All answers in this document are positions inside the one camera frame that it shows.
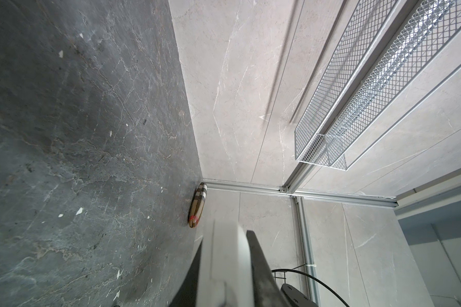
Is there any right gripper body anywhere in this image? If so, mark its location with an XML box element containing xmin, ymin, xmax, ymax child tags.
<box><xmin>280</xmin><ymin>283</ymin><xmax>318</xmax><ymax>307</ymax></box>

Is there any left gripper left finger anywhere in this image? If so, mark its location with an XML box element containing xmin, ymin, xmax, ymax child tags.
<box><xmin>169</xmin><ymin>243</ymin><xmax>202</xmax><ymax>307</ymax></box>

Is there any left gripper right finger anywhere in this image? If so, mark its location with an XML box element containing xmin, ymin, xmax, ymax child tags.
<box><xmin>246</xmin><ymin>230</ymin><xmax>290</xmax><ymax>307</ymax></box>

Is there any white remote control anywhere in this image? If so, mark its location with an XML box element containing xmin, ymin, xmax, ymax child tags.
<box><xmin>196</xmin><ymin>220</ymin><xmax>255</xmax><ymax>306</ymax></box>

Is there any plaid cylindrical can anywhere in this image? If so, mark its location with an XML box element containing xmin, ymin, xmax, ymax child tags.
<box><xmin>188</xmin><ymin>182</ymin><xmax>207</xmax><ymax>228</ymax></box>

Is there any white wire mesh basket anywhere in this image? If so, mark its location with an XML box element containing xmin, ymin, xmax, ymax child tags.
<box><xmin>295</xmin><ymin>1</ymin><xmax>461</xmax><ymax>170</ymax></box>

